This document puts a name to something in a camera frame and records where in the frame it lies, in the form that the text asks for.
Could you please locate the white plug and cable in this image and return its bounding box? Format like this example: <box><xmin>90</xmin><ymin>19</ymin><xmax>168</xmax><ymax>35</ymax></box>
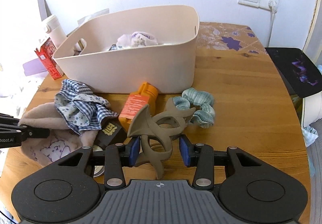
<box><xmin>266</xmin><ymin>0</ymin><xmax>279</xmax><ymax>48</ymax></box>

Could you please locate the beige plastic storage basket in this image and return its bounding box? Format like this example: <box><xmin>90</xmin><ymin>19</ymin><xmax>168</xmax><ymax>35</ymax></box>
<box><xmin>53</xmin><ymin>5</ymin><xmax>200</xmax><ymax>94</ymax></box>

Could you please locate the pink patterned sock bundle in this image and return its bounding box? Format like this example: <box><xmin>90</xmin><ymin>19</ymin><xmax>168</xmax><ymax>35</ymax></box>
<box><xmin>116</xmin><ymin>32</ymin><xmax>158</xmax><ymax>48</ymax></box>

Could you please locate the blue checked fabric scrunchie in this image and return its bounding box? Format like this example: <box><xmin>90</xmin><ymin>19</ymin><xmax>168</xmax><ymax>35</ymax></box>
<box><xmin>54</xmin><ymin>79</ymin><xmax>118</xmax><ymax>134</ymax></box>

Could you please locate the beige fleece cloth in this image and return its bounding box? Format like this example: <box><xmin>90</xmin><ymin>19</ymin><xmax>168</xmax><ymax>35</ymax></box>
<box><xmin>19</xmin><ymin>102</ymin><xmax>98</xmax><ymax>166</ymax></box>

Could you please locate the green striped scrunchie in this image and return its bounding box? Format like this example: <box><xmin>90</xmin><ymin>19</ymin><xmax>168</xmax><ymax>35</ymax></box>
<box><xmin>173</xmin><ymin>88</ymin><xmax>216</xmax><ymax>129</ymax></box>

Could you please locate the white thermos bottle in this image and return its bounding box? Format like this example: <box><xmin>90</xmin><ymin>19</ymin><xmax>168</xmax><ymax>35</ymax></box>
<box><xmin>41</xmin><ymin>15</ymin><xmax>67</xmax><ymax>48</ymax></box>

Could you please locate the red white carton box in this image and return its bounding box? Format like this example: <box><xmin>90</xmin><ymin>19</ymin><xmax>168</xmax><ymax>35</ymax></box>
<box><xmin>35</xmin><ymin>38</ymin><xmax>64</xmax><ymax>80</ymax></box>

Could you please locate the orange plastic bottle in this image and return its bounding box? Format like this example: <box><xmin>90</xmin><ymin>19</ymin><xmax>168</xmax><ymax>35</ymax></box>
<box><xmin>118</xmin><ymin>82</ymin><xmax>158</xmax><ymax>131</ymax></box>

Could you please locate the lilac bed headboard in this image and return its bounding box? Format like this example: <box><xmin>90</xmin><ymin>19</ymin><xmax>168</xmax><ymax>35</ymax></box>
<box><xmin>23</xmin><ymin>0</ymin><xmax>51</xmax><ymax>76</ymax></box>

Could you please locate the black gold small box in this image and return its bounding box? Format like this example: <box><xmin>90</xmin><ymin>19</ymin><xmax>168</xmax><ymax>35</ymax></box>
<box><xmin>94</xmin><ymin>120</ymin><xmax>127</xmax><ymax>150</ymax></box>

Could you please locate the brown hair claw clip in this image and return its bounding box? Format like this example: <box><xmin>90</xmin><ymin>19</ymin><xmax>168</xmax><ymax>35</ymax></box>
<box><xmin>127</xmin><ymin>98</ymin><xmax>196</xmax><ymax>179</ymax></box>

